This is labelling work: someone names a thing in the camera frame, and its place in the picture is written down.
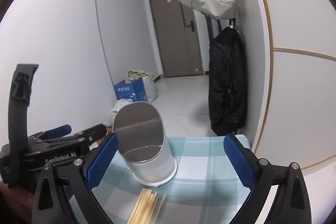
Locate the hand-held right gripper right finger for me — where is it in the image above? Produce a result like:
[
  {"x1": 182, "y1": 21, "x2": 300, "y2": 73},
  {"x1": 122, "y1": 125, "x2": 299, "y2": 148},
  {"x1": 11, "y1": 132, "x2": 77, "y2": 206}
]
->
[{"x1": 223, "y1": 133, "x2": 313, "y2": 224}]

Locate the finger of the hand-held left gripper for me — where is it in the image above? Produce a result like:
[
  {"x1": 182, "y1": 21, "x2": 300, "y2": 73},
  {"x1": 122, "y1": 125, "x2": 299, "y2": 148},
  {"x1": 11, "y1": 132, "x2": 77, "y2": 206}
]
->
[
  {"x1": 33, "y1": 124, "x2": 72, "y2": 143},
  {"x1": 75, "y1": 123, "x2": 107, "y2": 147}
]

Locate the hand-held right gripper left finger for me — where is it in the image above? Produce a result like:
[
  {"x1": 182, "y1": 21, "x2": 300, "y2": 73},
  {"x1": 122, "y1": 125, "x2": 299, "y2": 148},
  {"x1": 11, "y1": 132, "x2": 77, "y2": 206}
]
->
[{"x1": 31, "y1": 132, "x2": 118, "y2": 224}]

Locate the white cylindrical utensil holder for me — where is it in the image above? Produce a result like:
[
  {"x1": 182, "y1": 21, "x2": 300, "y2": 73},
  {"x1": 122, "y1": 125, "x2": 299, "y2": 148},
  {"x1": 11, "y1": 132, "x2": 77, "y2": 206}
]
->
[{"x1": 112, "y1": 101, "x2": 177, "y2": 186}]

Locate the bunch of wooden chopsticks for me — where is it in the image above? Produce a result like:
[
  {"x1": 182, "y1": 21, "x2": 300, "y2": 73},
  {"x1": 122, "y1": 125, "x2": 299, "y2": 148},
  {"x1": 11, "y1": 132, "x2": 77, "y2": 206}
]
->
[{"x1": 127, "y1": 188, "x2": 167, "y2": 224}]

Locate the blue white checked tablecloth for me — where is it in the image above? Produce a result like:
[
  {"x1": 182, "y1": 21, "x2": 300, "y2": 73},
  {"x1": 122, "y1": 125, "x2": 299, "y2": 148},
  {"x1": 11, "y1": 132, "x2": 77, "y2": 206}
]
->
[{"x1": 63, "y1": 135, "x2": 254, "y2": 224}]

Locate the white plastic bag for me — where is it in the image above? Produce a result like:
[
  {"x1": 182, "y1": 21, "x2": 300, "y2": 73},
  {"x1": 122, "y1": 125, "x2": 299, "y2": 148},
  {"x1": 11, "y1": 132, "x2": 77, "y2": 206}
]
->
[{"x1": 112, "y1": 98, "x2": 133, "y2": 115}]

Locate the blue cardboard box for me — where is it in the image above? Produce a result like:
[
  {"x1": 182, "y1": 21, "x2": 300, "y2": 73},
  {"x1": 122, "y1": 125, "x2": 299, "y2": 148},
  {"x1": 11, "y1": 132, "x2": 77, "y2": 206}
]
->
[{"x1": 113, "y1": 76, "x2": 149, "y2": 103}]

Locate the grey brown door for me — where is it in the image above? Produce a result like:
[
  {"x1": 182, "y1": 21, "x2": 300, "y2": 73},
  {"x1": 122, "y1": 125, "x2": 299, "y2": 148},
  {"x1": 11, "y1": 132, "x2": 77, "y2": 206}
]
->
[{"x1": 147, "y1": 0, "x2": 204, "y2": 78}]

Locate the black coat rack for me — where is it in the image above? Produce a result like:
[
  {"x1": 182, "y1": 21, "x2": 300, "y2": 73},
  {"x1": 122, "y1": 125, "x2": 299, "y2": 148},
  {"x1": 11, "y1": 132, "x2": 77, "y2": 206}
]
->
[{"x1": 202, "y1": 13, "x2": 238, "y2": 42}]

